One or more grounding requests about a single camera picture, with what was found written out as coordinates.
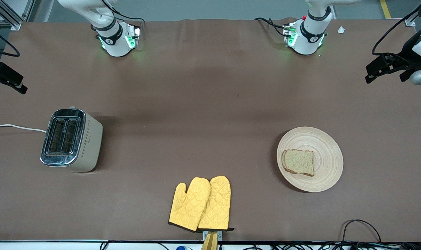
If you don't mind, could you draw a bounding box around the looped black cable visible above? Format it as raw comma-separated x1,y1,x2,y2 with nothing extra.
342,219,382,243

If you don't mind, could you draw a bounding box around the wooden stick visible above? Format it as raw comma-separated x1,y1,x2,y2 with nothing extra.
201,232,218,250

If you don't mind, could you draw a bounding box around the chrome and cream toaster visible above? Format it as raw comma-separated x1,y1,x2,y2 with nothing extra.
40,107,103,173

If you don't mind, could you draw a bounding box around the black left base cable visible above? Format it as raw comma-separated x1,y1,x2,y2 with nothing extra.
254,17,288,38

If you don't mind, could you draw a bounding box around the brown table cover sheet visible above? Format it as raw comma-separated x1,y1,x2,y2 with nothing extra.
0,18,421,242

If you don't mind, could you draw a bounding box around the black base cable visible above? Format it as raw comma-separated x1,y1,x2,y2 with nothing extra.
254,17,288,38
103,0,146,26

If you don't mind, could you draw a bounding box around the black right base cable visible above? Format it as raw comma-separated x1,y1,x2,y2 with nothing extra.
103,0,146,26

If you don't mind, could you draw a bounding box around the round wooden plate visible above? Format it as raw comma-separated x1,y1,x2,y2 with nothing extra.
277,127,344,193

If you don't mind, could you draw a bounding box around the yellow quilted oven mitt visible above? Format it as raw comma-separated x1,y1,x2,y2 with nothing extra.
197,175,234,232
168,177,211,232

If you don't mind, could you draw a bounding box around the brown bread slice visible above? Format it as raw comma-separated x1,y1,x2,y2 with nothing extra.
282,149,315,177

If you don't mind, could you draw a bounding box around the white toaster power cord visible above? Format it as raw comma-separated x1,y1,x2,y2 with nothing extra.
0,124,47,133

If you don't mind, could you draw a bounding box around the aluminium frame profile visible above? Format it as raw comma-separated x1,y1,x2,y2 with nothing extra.
0,0,35,31
404,0,421,27

